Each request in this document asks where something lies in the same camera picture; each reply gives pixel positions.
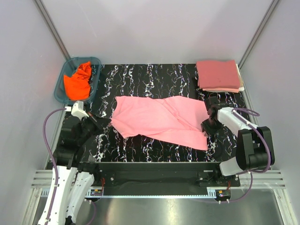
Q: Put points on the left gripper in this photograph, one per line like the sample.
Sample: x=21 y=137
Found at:
x=101 y=123

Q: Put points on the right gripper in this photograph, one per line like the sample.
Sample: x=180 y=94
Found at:
x=205 y=127

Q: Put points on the pink t-shirt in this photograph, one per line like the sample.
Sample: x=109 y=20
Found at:
x=175 y=120

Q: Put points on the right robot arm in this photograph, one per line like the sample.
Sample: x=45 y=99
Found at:
x=254 y=151

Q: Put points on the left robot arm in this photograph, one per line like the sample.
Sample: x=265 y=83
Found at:
x=72 y=178

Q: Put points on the orange t-shirt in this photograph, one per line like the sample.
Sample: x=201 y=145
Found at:
x=77 y=86

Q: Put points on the peach folded shirt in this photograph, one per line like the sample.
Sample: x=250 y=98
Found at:
x=222 y=90

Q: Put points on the dark red folded shirt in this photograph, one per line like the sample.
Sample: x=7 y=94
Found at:
x=217 y=74

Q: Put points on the teal plastic basket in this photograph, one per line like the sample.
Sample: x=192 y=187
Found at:
x=69 y=68

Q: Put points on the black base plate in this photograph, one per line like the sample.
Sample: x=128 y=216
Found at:
x=157 y=170

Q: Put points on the aluminium rail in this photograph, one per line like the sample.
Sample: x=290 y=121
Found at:
x=124 y=185

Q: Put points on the left aluminium frame post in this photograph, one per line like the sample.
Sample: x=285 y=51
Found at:
x=52 y=29

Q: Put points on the aluminium frame post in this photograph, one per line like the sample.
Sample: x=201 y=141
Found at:
x=52 y=29
x=267 y=16

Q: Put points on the right aluminium frame post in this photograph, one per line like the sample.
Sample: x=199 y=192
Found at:
x=267 y=16

